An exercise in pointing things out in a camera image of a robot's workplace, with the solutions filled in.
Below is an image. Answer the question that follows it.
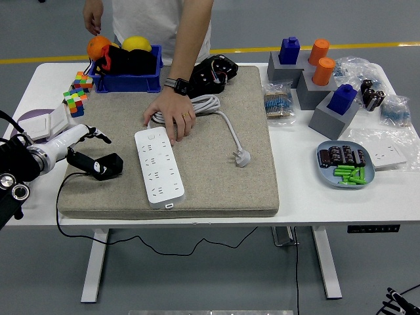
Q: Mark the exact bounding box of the black plug cord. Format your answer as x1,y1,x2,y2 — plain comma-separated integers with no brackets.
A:
54,170,259,257

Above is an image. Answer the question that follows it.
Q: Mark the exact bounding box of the person's left hand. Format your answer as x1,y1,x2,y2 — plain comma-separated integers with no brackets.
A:
142,87,197,146

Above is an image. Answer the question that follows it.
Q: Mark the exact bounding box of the clear plastic bag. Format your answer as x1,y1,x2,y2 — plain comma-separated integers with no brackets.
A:
347,126,420,172

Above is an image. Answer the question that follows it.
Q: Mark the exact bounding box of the blue square peg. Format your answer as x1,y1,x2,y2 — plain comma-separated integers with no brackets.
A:
278,36,301,65
326,83,358,116

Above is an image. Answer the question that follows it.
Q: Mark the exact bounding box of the clear bag of resistors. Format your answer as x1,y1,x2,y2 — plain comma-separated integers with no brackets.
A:
333,56,383,91
379,94,413,128
263,81,298,127

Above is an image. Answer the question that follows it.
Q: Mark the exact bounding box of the thin black hanging cable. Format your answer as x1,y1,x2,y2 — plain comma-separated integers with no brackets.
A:
293,226,301,315

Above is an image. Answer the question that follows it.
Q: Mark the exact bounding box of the orange cylinder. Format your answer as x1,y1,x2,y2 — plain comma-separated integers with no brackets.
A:
311,57,337,87
308,38,331,67

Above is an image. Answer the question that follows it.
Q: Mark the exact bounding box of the white power strip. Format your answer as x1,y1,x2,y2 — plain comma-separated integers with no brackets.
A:
134,126,186,210

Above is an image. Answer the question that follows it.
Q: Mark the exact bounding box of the white table leg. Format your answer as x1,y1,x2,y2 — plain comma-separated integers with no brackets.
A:
80,228,110,303
310,225,343,300

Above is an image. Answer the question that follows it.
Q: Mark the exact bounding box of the purple plate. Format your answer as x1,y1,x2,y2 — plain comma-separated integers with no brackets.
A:
9,108,55,142

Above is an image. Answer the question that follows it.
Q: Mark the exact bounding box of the colourful puzzle cube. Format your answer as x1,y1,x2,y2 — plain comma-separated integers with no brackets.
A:
72,71,95,94
62,87,89,118

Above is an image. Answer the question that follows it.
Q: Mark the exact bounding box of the blue-grey plate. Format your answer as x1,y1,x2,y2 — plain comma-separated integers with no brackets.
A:
316,140,376,190

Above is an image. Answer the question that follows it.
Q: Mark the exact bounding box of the white power strip cord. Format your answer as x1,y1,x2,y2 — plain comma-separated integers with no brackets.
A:
146,93,253,169

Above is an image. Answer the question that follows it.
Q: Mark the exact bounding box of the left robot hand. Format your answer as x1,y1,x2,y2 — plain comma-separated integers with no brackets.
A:
41,123,112,177

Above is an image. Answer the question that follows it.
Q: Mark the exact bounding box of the orange fruit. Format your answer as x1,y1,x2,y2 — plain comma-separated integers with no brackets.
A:
87,35,113,61

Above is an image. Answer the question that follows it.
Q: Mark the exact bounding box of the person's right hand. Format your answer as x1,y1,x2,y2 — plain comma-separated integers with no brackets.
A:
82,5,104,36

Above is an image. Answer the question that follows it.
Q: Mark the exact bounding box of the black wrist watch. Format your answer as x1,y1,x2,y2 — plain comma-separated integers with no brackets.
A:
163,77,191,96

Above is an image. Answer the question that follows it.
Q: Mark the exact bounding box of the grey block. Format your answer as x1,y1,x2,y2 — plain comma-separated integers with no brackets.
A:
308,94,361,141
296,70,339,111
266,51,316,89

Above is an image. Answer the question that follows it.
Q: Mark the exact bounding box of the black table control panel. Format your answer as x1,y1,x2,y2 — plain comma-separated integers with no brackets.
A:
347,224,401,234

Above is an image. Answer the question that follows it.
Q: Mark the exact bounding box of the person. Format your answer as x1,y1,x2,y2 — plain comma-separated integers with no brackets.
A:
111,0,213,66

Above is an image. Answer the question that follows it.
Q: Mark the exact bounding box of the grey-brown mat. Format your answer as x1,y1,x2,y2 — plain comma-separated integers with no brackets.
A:
57,64,281,220

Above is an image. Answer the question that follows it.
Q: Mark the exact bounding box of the black cloth pouch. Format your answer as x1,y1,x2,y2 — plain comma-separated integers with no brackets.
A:
83,44,158,77

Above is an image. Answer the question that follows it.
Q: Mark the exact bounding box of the open black electronic device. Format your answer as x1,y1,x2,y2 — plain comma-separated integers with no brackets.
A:
186,54,240,99

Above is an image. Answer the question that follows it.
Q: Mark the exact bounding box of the metal bracket under table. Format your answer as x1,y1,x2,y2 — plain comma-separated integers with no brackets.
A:
270,226,300,247

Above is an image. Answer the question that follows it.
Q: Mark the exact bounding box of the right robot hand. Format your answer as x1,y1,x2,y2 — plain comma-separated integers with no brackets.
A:
376,287,420,315

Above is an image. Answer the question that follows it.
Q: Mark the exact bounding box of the yellow lemon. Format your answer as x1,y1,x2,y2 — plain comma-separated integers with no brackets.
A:
121,35,153,53

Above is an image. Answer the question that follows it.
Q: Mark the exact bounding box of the blue plastic bin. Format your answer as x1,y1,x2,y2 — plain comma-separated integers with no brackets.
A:
87,44,164,94

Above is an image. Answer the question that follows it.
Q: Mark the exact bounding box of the black plug adapter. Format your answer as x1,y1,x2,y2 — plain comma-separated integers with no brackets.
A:
88,152,125,182

